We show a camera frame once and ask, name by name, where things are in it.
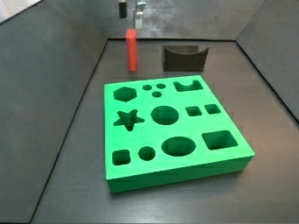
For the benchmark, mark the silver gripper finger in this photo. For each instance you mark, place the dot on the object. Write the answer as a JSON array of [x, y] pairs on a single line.
[[122, 4], [139, 13]]

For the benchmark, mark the red square-circle block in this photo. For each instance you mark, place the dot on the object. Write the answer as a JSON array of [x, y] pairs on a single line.
[[131, 49]]

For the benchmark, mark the green foam shape board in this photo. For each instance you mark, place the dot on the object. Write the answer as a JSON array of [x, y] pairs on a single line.
[[168, 133]]

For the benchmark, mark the black curved stand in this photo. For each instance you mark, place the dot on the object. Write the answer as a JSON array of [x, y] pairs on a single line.
[[183, 58]]

